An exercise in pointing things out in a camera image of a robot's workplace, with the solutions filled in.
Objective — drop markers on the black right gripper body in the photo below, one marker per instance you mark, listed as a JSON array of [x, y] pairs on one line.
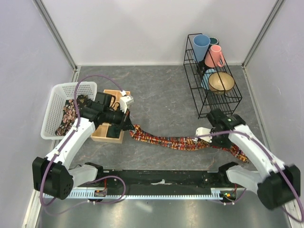
[[221, 141]]

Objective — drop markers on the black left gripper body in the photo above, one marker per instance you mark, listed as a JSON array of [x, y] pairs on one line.
[[122, 118]]

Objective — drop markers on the multicolour patchwork tie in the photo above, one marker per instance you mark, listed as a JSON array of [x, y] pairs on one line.
[[183, 143]]

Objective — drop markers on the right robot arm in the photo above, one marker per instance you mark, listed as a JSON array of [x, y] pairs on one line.
[[274, 182]]

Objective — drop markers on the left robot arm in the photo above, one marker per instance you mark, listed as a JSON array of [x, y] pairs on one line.
[[52, 174]]

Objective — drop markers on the rolled dark green tie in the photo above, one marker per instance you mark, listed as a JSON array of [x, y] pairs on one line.
[[114, 131]]

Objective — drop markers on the wooden compartment box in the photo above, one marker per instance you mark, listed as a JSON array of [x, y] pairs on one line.
[[104, 132]]

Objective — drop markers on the black gold patterned tie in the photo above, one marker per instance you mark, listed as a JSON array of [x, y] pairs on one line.
[[82, 101]]

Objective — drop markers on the floral black pink tie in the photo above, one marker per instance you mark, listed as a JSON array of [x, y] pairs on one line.
[[69, 116]]

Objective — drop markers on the wooden bowl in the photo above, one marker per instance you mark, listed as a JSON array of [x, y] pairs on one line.
[[221, 82]]

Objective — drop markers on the light blue cup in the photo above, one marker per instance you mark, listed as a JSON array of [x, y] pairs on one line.
[[205, 78]]

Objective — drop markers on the white plastic basket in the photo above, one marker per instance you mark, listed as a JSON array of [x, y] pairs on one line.
[[54, 111]]

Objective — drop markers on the pink mug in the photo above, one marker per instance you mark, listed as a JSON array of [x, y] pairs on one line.
[[214, 57]]

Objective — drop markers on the dark green cup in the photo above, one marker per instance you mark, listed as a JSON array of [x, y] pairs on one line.
[[214, 41]]

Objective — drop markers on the blue plastic cup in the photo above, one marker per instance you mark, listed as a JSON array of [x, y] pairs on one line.
[[200, 46]]

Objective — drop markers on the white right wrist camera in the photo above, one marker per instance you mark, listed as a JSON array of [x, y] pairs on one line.
[[204, 134]]

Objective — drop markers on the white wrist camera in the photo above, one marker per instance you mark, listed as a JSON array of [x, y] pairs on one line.
[[125, 101], [204, 134]]

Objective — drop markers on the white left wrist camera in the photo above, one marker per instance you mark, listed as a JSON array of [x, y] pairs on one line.
[[125, 101]]

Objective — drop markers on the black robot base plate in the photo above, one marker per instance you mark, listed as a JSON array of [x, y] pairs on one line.
[[163, 181]]

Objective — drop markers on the black wire rack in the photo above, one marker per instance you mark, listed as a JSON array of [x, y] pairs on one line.
[[206, 100]]

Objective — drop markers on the slotted cable duct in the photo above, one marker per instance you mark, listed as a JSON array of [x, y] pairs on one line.
[[94, 194]]

